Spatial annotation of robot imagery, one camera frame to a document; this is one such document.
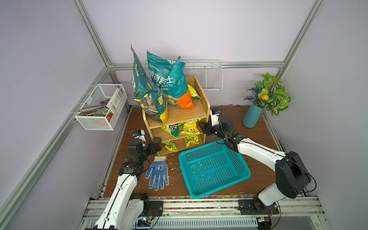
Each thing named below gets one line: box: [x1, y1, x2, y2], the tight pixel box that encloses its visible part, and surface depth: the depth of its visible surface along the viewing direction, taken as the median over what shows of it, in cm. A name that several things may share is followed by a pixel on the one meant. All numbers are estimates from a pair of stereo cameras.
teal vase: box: [242, 102, 264, 128], surface depth 101 cm
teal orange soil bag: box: [146, 50, 196, 110], surface depth 61 cm
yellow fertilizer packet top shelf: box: [187, 84, 202, 101], surface depth 78 cm
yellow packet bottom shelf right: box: [184, 135, 200, 148], surface depth 96 cm
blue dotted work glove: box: [144, 155, 170, 191], surface depth 87 cm
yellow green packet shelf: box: [162, 122, 184, 138], surface depth 84 cm
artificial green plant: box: [242, 71, 292, 116], surface depth 81 cm
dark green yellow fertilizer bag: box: [130, 44, 168, 126], surface depth 60 cm
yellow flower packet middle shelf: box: [180, 118, 201, 135], surface depth 84 cm
